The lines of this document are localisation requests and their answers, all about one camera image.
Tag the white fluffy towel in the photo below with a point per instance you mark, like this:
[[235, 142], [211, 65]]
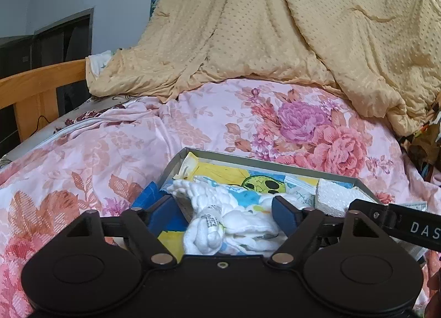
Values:
[[248, 218]]

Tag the yellow dotted blanket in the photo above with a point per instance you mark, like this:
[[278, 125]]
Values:
[[258, 22]]

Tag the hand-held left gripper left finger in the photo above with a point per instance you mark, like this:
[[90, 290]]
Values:
[[163, 216]]

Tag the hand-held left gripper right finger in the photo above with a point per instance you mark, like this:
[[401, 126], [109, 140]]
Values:
[[284, 216]]

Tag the pink floral bedsheet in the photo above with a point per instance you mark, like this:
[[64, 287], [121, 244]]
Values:
[[103, 152]]

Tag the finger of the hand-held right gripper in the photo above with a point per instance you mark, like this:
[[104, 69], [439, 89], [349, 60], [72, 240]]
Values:
[[373, 211]]

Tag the cream fabric piece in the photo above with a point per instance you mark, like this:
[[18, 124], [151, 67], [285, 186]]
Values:
[[187, 166]]

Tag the white rolled sock with label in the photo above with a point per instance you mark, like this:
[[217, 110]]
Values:
[[203, 235]]

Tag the colourful patterned brown garment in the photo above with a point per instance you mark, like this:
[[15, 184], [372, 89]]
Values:
[[427, 146]]

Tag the white foam block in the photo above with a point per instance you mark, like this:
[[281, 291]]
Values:
[[334, 197]]

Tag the dark cabinet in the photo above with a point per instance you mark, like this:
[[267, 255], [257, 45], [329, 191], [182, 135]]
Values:
[[62, 35]]

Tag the wooden bed frame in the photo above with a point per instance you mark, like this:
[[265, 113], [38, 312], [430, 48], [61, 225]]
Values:
[[34, 104]]

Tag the cartoon print towel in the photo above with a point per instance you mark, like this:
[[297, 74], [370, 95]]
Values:
[[224, 173]]

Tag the white cloth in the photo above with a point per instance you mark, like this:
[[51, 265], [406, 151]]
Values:
[[100, 61]]

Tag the grey box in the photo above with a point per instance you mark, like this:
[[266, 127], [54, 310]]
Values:
[[262, 165]]

